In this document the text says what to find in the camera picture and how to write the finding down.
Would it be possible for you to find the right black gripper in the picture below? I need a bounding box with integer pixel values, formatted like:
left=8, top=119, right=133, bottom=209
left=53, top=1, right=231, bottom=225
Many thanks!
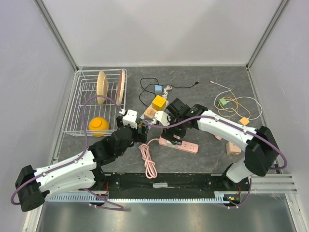
left=161, top=112, right=186, bottom=145

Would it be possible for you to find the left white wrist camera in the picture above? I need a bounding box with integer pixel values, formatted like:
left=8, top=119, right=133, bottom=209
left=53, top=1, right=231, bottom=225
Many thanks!
left=119, top=109, right=138, bottom=129

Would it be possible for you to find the small green charger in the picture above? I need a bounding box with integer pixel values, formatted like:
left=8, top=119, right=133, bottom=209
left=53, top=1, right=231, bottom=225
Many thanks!
left=216, top=98, right=227, bottom=107

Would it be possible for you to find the pink rimmed plate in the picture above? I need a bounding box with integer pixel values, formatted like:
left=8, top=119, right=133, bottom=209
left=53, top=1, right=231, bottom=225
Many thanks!
left=116, top=69, right=126, bottom=106

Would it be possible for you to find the small yellow charger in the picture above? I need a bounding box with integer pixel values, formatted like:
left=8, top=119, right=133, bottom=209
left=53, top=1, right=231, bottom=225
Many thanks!
left=239, top=117, right=250, bottom=126

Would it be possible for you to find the pink bundled power cord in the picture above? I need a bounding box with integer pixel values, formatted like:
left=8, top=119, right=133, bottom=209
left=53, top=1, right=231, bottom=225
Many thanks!
left=139, top=138, right=160, bottom=179

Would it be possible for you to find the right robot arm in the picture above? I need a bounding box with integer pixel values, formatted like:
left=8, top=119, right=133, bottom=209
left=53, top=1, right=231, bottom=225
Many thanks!
left=154, top=98, right=279, bottom=190

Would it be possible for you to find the dark green cube socket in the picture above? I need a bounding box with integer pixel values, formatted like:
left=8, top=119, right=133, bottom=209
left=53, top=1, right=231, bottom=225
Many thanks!
left=136, top=118, right=143, bottom=128

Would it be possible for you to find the white cube socket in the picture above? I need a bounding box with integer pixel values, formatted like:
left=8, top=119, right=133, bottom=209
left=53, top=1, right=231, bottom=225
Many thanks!
left=167, top=140, right=182, bottom=148

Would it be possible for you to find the blue charger adapter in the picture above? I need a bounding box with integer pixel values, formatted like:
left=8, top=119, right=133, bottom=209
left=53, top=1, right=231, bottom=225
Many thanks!
left=154, top=85, right=163, bottom=94

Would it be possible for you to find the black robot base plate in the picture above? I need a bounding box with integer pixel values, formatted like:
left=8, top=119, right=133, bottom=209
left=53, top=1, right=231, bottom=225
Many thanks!
left=89, top=173, right=250, bottom=198

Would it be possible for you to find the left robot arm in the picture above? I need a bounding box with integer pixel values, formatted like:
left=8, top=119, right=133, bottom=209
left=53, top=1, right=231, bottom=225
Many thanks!
left=11, top=117, right=149, bottom=212

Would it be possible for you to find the orange bowl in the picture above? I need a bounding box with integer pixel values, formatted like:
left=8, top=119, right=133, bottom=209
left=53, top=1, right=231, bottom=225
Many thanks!
left=88, top=117, right=110, bottom=137

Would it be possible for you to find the yellow charging cable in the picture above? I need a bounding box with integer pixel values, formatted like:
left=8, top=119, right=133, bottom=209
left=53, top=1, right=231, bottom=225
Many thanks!
left=217, top=89, right=247, bottom=119

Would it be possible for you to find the beige wooden cube socket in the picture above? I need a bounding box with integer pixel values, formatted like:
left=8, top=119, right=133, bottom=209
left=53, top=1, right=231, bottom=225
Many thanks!
left=143, top=106, right=157, bottom=119

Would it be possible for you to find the yellow cube socket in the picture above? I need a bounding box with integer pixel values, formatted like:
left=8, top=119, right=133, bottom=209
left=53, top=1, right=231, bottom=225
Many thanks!
left=152, top=95, right=167, bottom=111

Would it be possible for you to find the white wire dish rack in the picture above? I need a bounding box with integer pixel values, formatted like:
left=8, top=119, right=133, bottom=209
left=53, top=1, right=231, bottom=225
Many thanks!
left=62, top=69, right=127, bottom=136

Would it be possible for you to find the white charging cable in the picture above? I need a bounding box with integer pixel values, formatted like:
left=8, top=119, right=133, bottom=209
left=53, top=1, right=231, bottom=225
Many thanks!
left=209, top=81, right=263, bottom=120

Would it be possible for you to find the grey slotted cable duct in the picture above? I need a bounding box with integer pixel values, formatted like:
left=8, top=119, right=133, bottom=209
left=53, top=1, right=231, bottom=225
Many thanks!
left=45, top=191, right=240, bottom=204

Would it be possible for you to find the beige plate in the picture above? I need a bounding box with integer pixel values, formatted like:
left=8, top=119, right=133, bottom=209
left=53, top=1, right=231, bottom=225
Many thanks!
left=96, top=71, right=108, bottom=96

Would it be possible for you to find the pink long power strip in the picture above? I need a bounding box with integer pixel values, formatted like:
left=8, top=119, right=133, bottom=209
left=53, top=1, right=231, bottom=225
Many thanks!
left=159, top=137, right=198, bottom=154

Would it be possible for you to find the pink cube socket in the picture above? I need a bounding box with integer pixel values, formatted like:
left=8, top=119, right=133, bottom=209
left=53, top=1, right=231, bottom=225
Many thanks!
left=226, top=142, right=242, bottom=155

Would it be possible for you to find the white multicolour power strip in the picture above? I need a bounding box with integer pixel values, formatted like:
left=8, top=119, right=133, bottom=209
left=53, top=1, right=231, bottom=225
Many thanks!
left=140, top=101, right=169, bottom=125

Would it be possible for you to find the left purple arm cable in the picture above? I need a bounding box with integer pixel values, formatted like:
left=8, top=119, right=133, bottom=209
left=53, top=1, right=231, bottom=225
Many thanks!
left=11, top=95, right=125, bottom=211

